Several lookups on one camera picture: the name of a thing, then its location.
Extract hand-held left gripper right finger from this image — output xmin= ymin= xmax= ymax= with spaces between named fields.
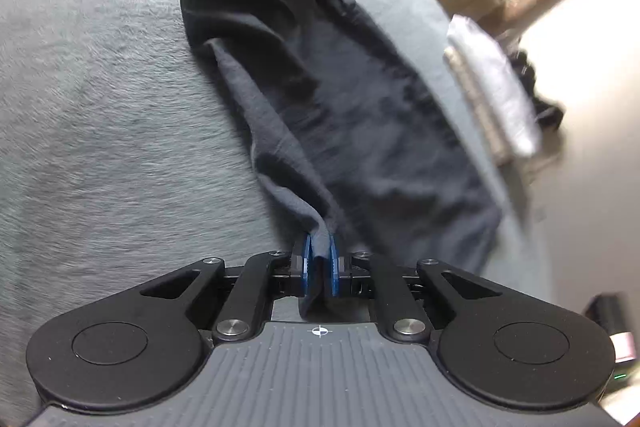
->
xmin=327 ymin=234 xmax=503 ymax=343

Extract white folded cloth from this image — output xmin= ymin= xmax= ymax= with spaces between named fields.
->
xmin=446 ymin=14 xmax=543 ymax=158

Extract cream folded cloth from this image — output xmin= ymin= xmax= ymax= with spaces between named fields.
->
xmin=444 ymin=47 xmax=511 ymax=165

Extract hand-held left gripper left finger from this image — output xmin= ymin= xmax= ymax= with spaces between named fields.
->
xmin=140 ymin=234 xmax=313 ymax=343

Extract grey fleece bed blanket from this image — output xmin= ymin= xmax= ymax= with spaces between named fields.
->
xmin=0 ymin=0 xmax=556 ymax=408

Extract dark navy pants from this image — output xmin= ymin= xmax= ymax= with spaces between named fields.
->
xmin=179 ymin=0 xmax=503 ymax=320

